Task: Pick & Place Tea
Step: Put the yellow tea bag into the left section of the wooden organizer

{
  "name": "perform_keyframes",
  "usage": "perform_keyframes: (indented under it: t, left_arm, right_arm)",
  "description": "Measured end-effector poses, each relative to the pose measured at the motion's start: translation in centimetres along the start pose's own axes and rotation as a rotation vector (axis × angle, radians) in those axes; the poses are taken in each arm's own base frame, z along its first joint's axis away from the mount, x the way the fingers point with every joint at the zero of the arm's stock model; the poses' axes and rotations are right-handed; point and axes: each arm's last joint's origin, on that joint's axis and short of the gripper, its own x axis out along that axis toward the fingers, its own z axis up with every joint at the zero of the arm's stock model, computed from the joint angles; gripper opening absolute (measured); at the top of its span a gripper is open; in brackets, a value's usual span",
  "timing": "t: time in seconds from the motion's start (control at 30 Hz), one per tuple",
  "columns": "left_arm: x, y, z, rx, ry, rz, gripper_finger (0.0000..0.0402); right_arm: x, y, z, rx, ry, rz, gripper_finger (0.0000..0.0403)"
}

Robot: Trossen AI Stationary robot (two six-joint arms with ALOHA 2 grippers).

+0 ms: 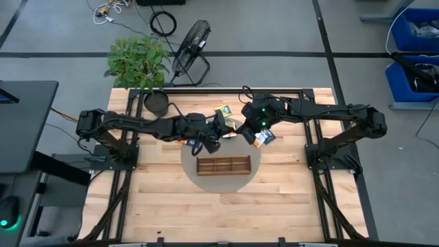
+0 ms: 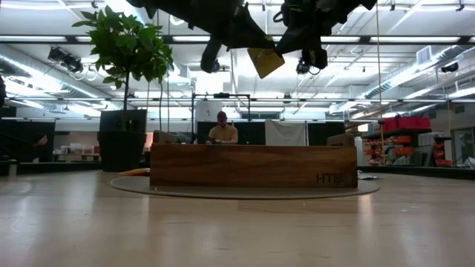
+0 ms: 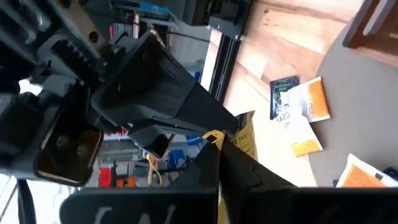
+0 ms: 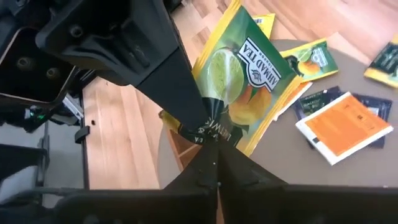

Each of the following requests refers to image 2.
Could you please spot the black ceiling spotlight cluster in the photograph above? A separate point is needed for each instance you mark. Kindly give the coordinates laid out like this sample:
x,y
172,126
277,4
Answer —
x,y
65,59

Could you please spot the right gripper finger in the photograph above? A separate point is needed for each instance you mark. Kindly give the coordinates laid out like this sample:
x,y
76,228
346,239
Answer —
x,y
300,39

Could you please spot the green leafy potted tree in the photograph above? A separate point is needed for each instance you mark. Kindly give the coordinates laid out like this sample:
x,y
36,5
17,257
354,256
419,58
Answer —
x,y
126,44

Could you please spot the white cloth panel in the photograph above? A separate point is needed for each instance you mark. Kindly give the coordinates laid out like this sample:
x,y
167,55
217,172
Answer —
x,y
285,133

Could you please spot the person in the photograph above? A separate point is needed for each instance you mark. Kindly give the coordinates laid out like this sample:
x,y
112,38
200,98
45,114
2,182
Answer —
x,y
222,135

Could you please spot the white box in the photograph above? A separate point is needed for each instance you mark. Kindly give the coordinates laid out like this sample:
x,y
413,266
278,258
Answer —
x,y
208,111

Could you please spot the large red storage bin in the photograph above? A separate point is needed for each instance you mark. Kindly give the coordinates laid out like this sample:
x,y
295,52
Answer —
x,y
413,123

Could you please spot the round grey mat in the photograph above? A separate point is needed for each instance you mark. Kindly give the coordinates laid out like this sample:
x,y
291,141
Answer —
x,y
241,193

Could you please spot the silver ceiling duct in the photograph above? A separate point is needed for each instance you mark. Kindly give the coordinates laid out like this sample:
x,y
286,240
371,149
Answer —
x,y
386,87

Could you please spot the yellow vertical pole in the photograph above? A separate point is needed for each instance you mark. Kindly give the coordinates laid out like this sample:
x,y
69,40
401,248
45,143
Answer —
x,y
382,148

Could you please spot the lemon lime tea packet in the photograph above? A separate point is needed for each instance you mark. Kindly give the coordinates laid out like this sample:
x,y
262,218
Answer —
x,y
265,63

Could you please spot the white air vent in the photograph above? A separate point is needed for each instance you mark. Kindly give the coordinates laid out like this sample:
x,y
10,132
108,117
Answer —
x,y
424,55

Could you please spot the round black ceiling lamp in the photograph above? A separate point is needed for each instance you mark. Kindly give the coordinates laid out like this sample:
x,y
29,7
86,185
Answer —
x,y
216,66

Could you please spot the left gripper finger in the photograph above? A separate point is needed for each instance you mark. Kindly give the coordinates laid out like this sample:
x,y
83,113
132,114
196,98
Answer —
x,y
252,35

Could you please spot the storage shelf with parts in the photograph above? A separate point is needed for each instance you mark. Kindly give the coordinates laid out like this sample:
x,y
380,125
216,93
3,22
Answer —
x,y
408,148

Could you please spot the orange white tea packet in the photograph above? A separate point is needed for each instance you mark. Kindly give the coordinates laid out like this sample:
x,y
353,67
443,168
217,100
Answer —
x,y
135,172

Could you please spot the cluttered background table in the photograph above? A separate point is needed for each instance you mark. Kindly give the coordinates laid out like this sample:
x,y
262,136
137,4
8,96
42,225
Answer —
x,y
78,150

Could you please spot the wooden tea organizer box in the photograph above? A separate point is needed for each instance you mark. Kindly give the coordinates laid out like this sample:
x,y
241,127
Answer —
x,y
252,167

